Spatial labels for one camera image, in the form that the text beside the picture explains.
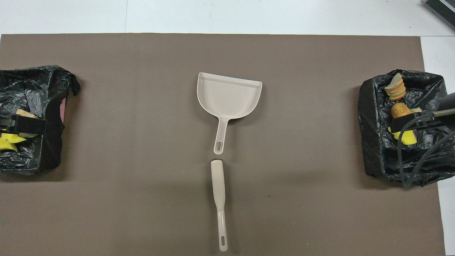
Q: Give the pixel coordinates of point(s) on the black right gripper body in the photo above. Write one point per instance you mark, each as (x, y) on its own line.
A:
(447, 101)

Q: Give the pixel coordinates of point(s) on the croissant piece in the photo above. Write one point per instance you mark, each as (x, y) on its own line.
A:
(417, 110)
(26, 113)
(395, 88)

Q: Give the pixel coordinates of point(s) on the brown bread roll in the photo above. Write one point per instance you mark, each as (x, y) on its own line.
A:
(401, 110)

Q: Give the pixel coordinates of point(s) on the large yellow sponge piece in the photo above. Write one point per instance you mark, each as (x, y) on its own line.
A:
(408, 138)

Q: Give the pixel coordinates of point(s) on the green and yellow sponge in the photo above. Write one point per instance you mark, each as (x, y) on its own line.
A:
(9, 141)

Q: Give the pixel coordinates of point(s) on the beige plastic dustpan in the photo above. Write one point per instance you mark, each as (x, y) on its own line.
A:
(227, 96)

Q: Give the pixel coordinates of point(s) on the beige brush black bristles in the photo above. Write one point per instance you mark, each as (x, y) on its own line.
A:
(218, 192)

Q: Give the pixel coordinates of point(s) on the black bag lined bin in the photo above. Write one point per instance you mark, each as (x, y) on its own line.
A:
(376, 142)
(35, 89)

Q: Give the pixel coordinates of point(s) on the grey ribbed device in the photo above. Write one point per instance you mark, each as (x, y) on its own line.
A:
(442, 10)

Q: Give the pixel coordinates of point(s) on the brown table mat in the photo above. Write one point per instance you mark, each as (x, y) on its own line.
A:
(142, 213)

